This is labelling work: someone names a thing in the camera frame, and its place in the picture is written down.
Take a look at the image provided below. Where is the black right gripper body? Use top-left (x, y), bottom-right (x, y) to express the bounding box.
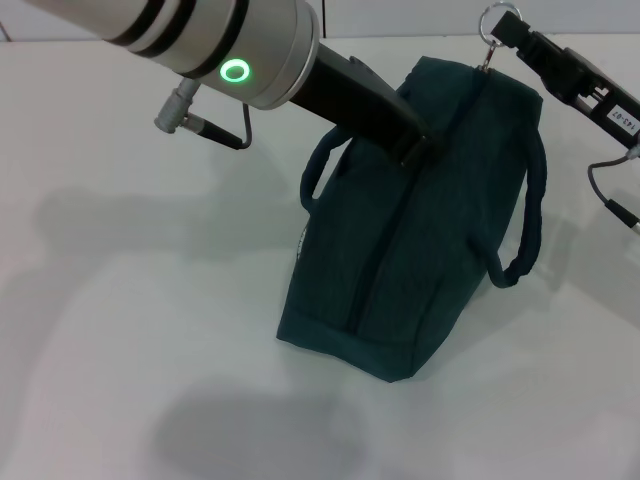
top-left (547, 46), bottom-right (640, 150)

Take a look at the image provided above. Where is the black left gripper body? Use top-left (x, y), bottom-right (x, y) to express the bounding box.
top-left (289, 41), bottom-right (434, 160)

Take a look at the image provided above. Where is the metal zipper pull ring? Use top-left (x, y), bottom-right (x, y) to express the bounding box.
top-left (478, 2), bottom-right (522, 73)

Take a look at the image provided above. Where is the dark teal insulated lunch bag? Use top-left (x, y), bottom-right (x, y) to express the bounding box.
top-left (275, 55), bottom-right (547, 384)

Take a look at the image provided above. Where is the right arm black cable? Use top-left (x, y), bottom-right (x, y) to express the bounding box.
top-left (587, 142), bottom-right (640, 236)

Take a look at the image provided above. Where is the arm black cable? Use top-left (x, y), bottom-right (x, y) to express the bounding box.
top-left (587, 142), bottom-right (640, 236)
top-left (152, 78), bottom-right (252, 150)

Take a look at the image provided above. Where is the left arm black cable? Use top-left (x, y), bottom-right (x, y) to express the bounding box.
top-left (152, 78), bottom-right (252, 150)

